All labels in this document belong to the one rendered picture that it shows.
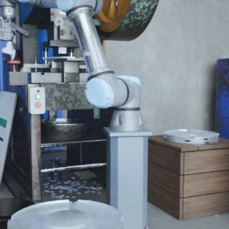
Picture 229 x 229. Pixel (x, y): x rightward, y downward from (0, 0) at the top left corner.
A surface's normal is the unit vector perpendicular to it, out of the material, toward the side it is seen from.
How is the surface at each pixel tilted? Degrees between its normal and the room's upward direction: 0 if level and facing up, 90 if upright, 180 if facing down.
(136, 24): 145
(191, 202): 90
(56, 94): 90
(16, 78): 90
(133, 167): 90
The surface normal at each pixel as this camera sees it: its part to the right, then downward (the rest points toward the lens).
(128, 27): 0.21, 0.92
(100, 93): -0.59, 0.20
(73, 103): 0.43, 0.10
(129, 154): 0.18, 0.11
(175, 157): -0.92, 0.04
